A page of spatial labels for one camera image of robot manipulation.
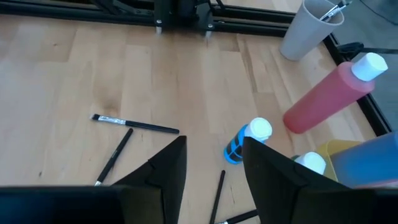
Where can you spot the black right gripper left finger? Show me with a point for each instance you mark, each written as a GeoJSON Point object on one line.
{"type": "Point", "coordinates": [124, 202]}

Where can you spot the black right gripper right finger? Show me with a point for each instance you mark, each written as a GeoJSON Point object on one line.
{"type": "Point", "coordinates": [295, 199]}

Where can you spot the large purple paint bottle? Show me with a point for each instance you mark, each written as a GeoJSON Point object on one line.
{"type": "Point", "coordinates": [367, 161]}

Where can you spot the small green paint bottle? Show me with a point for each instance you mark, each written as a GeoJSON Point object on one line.
{"type": "Point", "coordinates": [312, 161]}

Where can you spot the small blue paint bottle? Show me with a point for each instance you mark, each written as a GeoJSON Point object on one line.
{"type": "Point", "coordinates": [233, 152]}

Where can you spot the large coral red paint bottle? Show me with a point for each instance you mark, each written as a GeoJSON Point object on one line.
{"type": "Point", "coordinates": [323, 99]}

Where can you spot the yellow translucent plastic bin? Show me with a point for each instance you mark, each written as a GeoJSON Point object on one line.
{"type": "Point", "coordinates": [339, 147]}

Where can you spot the grey plastic cup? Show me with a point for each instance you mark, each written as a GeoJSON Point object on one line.
{"type": "Point", "coordinates": [304, 34]}

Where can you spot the black frame clamp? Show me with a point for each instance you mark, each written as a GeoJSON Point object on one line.
{"type": "Point", "coordinates": [349, 49]}

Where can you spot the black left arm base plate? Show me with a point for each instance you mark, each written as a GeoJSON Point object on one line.
{"type": "Point", "coordinates": [183, 15]}

